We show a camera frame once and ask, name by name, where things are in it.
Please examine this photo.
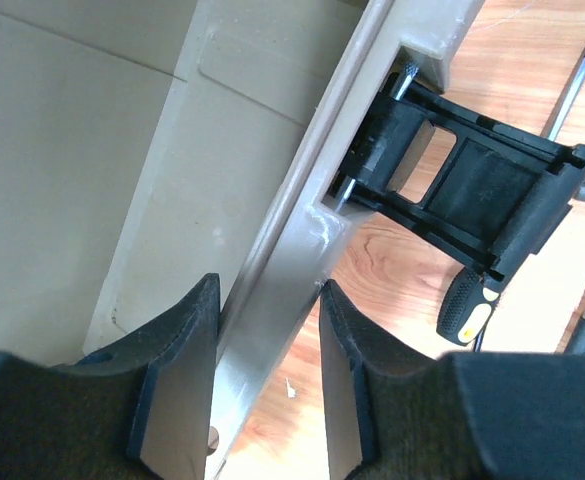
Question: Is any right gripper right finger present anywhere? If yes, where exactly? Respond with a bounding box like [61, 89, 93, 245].
[319, 281, 585, 479]

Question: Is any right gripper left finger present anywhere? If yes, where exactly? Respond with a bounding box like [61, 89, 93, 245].
[0, 274, 220, 479]

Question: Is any tan plastic tool box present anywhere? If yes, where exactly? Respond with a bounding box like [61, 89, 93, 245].
[0, 0, 585, 480]

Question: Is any black yellow long screwdriver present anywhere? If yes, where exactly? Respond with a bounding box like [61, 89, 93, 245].
[437, 47, 585, 354]

